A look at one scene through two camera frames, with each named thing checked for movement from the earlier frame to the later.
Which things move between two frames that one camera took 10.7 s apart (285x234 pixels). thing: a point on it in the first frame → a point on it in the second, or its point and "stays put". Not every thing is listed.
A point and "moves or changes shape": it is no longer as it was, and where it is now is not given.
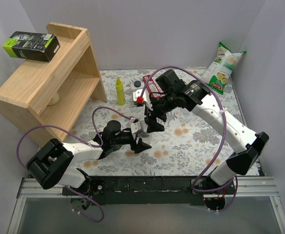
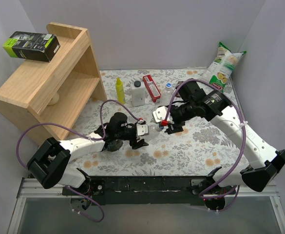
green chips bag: [218, 73] stays put
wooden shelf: [46, 99] stays put
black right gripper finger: [154, 126] → [173, 129]
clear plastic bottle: [143, 132] moves or changes shape
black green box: [31, 46] stays put
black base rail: [143, 190] stays put
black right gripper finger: [146, 113] → [170, 129]
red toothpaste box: [153, 87] stays put
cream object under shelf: [54, 100] stays put
